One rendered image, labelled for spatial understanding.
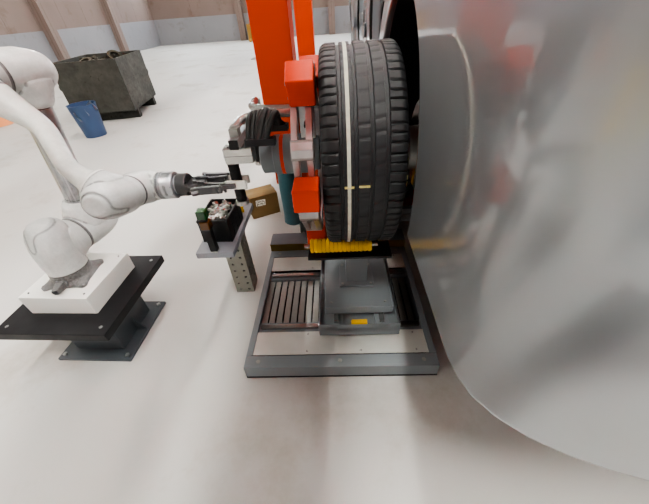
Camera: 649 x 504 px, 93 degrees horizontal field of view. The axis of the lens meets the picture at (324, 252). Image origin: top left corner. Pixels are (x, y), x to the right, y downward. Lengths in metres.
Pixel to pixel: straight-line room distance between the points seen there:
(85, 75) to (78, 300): 4.94
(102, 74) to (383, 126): 5.55
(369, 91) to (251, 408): 1.23
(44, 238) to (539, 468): 1.99
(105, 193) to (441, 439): 1.36
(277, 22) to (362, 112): 0.77
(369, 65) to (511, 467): 1.36
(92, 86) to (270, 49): 4.90
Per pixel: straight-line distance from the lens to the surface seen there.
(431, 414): 1.42
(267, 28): 1.56
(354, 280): 1.48
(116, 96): 6.17
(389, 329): 1.45
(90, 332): 1.59
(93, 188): 1.03
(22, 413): 1.95
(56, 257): 1.63
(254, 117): 0.99
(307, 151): 0.90
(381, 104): 0.89
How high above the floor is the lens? 1.27
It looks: 39 degrees down
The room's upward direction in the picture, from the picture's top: 4 degrees counter-clockwise
